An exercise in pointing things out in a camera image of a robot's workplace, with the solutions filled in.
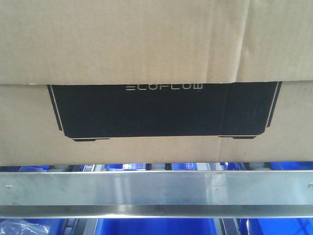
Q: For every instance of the blue plastic bin centre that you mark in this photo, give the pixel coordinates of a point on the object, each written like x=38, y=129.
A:
x=158, y=226

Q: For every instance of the metal shelf front rail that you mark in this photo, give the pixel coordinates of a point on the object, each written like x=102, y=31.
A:
x=171, y=194

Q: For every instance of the blue plastic bin right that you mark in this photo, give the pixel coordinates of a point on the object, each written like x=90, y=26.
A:
x=276, y=226

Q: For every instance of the clear plastic bag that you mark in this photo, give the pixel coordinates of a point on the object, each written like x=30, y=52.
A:
x=22, y=227

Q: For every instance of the blue plastic bin left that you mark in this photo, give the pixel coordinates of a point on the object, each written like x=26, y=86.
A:
x=57, y=226

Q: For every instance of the blue plastic bin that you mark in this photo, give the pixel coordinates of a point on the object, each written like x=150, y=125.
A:
x=57, y=226
x=276, y=226
x=158, y=226

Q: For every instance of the brown EcoFlow cardboard box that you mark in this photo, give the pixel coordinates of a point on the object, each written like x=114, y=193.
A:
x=155, y=81

